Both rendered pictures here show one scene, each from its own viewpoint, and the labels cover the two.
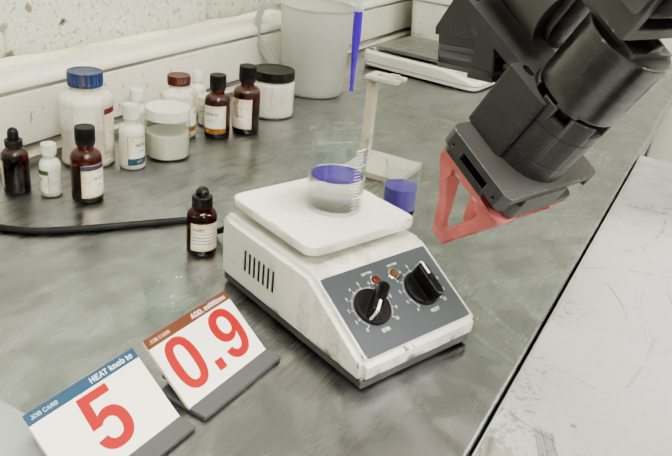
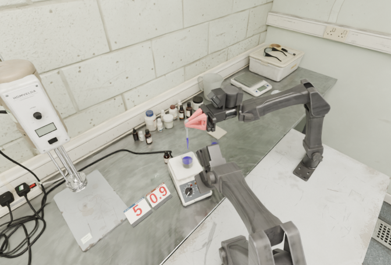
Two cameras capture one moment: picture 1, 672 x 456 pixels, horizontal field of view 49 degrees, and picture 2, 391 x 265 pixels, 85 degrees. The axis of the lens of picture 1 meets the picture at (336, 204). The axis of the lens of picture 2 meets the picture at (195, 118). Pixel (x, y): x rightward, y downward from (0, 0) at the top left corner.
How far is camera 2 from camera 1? 0.53 m
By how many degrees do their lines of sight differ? 22
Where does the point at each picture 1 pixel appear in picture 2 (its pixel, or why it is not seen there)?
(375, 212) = (195, 167)
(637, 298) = (257, 186)
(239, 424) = (160, 211)
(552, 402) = (220, 215)
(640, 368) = not seen: hidden behind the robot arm
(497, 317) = not seen: hidden behind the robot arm
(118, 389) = (139, 204)
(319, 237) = (180, 176)
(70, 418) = (131, 211)
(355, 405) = (182, 210)
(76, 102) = (147, 120)
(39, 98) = (141, 115)
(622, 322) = not seen: hidden behind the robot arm
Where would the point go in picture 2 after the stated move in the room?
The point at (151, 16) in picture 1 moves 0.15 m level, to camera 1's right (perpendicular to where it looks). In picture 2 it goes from (169, 86) to (191, 90)
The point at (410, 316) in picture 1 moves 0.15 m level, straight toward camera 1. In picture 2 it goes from (196, 193) to (178, 227)
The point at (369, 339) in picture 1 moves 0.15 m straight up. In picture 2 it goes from (186, 199) to (185, 176)
